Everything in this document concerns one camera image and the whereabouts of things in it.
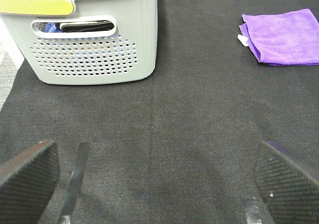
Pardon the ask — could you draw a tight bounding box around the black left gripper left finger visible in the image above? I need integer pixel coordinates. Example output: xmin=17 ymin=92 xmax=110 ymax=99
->
xmin=0 ymin=140 xmax=60 ymax=224

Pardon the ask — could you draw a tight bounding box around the yellow basket handle strip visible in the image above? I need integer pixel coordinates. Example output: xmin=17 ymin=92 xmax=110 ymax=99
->
xmin=0 ymin=0 xmax=75 ymax=15

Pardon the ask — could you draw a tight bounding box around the black fabric table mat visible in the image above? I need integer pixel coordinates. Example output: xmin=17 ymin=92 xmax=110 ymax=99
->
xmin=0 ymin=0 xmax=319 ymax=224

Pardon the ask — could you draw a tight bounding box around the purple towel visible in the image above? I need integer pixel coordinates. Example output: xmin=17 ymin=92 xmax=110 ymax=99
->
xmin=239 ymin=8 xmax=319 ymax=66

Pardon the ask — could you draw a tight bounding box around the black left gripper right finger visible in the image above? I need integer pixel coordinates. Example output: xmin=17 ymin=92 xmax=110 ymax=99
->
xmin=254 ymin=141 xmax=319 ymax=224

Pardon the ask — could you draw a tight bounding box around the black object inside basket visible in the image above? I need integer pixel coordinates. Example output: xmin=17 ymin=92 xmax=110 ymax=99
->
xmin=58 ymin=20 xmax=115 ymax=32

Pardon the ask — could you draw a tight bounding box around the grey perforated plastic basket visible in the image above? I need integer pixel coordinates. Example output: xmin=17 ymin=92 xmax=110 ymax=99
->
xmin=0 ymin=0 xmax=158 ymax=85

